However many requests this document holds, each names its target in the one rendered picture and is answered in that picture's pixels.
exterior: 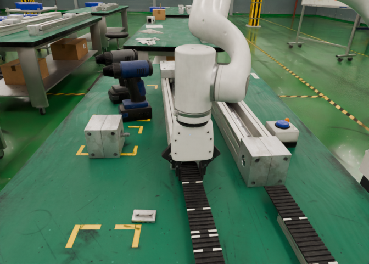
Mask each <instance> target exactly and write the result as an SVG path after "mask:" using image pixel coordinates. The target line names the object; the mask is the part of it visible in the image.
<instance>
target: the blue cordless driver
mask: <svg viewBox="0 0 369 264"><path fill-rule="evenodd" d="M102 69H103V71H95V72H94V73H103V75H104V76H109V77H113V78H114V79H119V78H121V77H122V79H125V80H124V82H125V86H126V88H128V91H129V95H130V99H125V100H122V104H119V106H118V111H119V115H122V121H123V122H129V121H137V120H145V119H151V118H152V107H151V106H150V104H149V102H148V101H147V100H146V96H145V94H146V89H145V85H144V81H143V79H141V77H148V75H149V76H151V75H152V74H153V66H152V62H151V61H150V60H147V61H146V60H135V61H121V62H120V63H119V62H115V63H112V65H108V66H105V67H103V68H102Z"/></svg>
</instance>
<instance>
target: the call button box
mask: <svg viewBox="0 0 369 264"><path fill-rule="evenodd" d="M276 122H277V121H266V124H265V128H266V129H267V130H268V131H269V133H270V134H271V136H276V137H277V138H278V139H279V140H280V141H281V142H282V144H283V145H284V146H285V147H286V148H295V147H296V144H297V140H298V136H299V131H298V129H297V128H296V127H295V126H294V125H292V124H291V123H290V122H289V127H286V128H284V127H279V126H277V125H276Z"/></svg>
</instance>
